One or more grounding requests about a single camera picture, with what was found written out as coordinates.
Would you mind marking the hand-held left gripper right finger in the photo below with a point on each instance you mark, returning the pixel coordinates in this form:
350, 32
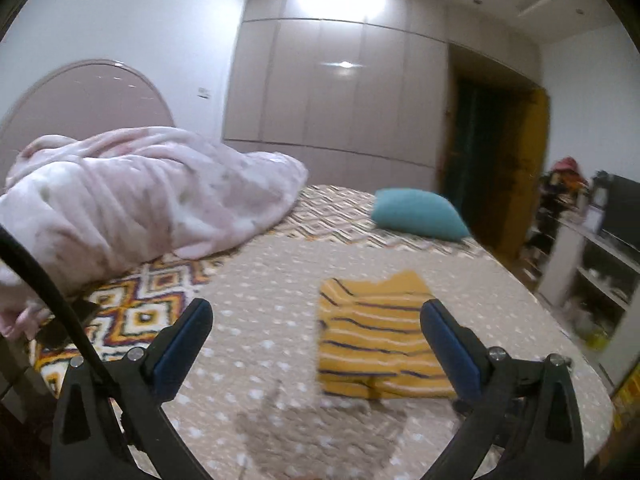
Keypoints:
452, 350

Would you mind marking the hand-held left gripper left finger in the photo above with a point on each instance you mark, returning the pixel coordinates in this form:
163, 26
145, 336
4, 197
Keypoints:
180, 350

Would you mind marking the yellow striped knit sweater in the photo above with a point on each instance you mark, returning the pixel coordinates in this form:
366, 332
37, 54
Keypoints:
370, 340

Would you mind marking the pile of colourful clothes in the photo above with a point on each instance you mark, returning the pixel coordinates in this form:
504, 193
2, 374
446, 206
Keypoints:
565, 175

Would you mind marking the beige dotted patterned bedspread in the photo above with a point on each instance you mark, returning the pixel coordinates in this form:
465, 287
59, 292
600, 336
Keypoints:
260, 285

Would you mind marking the teal pillow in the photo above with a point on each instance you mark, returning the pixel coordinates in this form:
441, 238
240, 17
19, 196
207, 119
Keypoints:
415, 212

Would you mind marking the pink floral blanket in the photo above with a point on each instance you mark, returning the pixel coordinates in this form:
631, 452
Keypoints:
125, 200

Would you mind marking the white shelf unit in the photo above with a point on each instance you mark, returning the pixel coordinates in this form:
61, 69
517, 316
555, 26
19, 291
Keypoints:
595, 270

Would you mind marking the dark wooden door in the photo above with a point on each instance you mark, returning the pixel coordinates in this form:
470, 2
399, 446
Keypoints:
495, 160

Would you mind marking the black television screen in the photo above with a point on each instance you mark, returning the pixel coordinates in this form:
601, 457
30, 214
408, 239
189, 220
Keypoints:
622, 210

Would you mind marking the pink arched headboard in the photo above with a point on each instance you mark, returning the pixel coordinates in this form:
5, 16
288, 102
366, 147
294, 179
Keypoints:
90, 95

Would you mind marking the white glossy wardrobe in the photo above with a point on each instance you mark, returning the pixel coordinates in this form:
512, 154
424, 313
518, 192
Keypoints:
325, 100

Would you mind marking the white wall switch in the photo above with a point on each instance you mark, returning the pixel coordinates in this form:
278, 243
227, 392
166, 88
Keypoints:
203, 92

